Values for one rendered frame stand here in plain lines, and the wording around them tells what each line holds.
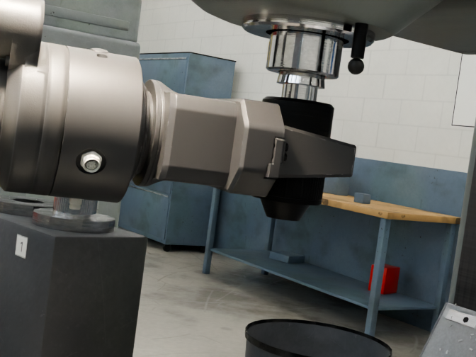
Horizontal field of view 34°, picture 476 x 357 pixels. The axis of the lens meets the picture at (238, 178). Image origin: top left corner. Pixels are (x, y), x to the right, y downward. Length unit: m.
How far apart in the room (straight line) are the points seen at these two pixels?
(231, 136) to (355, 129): 6.23
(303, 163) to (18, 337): 0.47
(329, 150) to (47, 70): 0.18
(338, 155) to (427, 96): 5.68
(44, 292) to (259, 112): 0.43
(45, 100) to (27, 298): 0.44
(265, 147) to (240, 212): 7.44
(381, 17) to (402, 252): 5.73
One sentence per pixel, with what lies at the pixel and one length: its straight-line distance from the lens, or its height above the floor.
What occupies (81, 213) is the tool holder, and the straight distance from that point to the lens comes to 0.85.
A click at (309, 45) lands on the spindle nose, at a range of 0.49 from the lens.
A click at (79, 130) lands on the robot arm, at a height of 1.23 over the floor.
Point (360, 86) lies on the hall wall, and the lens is 6.70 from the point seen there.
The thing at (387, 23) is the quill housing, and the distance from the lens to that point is 0.48.
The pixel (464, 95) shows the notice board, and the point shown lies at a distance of 5.93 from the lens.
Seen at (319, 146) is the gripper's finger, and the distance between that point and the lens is 0.48.
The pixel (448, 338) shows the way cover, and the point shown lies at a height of 1.05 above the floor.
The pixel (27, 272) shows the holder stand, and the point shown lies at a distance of 0.84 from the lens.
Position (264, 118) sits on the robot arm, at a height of 1.25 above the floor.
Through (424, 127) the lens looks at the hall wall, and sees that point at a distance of 6.14.
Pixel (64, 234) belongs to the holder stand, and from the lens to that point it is 0.82.
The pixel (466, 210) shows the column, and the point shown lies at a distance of 0.88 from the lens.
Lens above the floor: 1.23
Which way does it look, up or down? 3 degrees down
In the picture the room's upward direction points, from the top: 8 degrees clockwise
